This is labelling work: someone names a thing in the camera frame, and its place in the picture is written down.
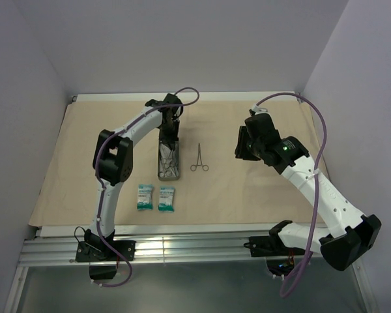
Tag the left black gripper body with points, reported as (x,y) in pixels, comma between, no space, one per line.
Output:
(169,132)

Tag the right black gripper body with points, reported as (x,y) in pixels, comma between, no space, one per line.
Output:
(254,146)

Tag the metal instrument tray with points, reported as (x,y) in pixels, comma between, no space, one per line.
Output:
(169,160)

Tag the steel hemostat forceps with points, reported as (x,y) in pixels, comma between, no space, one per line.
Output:
(199,162)

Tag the beige cloth wrap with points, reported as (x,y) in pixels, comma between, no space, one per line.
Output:
(232,191)

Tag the teal sterile packet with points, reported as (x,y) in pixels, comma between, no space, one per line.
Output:
(144,198)
(166,198)

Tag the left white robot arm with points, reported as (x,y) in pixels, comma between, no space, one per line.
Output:
(114,158)

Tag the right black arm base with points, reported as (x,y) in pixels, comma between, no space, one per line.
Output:
(269,246)

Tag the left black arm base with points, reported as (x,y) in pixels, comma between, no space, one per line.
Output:
(103,265)

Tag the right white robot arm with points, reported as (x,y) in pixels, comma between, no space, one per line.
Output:
(348,233)

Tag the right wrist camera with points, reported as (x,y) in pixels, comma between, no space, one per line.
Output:
(255,109)

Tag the aluminium mounting rail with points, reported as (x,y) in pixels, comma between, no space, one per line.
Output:
(174,248)

